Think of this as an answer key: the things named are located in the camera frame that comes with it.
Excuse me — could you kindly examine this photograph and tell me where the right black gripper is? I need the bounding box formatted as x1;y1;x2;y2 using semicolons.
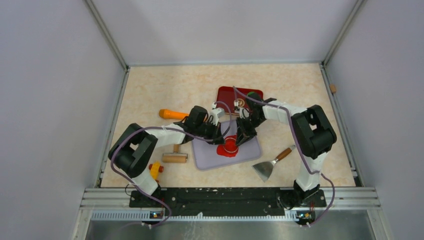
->
235;114;265;147

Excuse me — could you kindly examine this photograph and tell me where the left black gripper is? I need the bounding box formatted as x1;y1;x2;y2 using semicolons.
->
195;120;226;146

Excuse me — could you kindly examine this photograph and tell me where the red dough lump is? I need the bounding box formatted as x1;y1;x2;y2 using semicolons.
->
216;135;238;158

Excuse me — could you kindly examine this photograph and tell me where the lavender plastic tray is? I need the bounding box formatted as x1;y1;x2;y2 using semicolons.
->
191;121;262;171

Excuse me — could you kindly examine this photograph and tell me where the wooden dough roller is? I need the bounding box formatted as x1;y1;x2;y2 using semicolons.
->
161;144;188;164

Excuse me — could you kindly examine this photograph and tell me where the dark red lacquer tray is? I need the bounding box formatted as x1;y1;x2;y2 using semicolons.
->
216;86;249;115

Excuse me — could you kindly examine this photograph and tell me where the metal ring cutter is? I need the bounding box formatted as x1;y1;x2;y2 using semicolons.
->
223;137;239;156

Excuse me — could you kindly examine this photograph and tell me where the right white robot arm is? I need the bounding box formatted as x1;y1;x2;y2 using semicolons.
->
236;92;337;206

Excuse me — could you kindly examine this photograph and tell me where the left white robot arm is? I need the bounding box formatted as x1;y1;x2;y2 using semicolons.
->
108;105;225;207

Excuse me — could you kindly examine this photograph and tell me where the green round disc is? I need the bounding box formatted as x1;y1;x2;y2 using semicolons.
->
247;91;261;99

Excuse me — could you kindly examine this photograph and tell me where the orange plastic rolling pin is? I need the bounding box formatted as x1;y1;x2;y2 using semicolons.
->
158;108;209;122

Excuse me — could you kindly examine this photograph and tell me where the yellow toy car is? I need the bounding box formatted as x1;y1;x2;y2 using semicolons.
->
148;161;165;183

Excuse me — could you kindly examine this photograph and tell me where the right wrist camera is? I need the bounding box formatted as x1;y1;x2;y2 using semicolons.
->
233;98;250;119

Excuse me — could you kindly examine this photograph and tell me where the metal scraper wooden handle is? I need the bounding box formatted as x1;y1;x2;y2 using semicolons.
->
252;144;296;183

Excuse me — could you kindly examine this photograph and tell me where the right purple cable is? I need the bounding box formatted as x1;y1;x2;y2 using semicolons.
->
232;86;336;228

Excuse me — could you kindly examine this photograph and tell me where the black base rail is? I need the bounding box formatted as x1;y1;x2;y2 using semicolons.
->
129;187;327;217

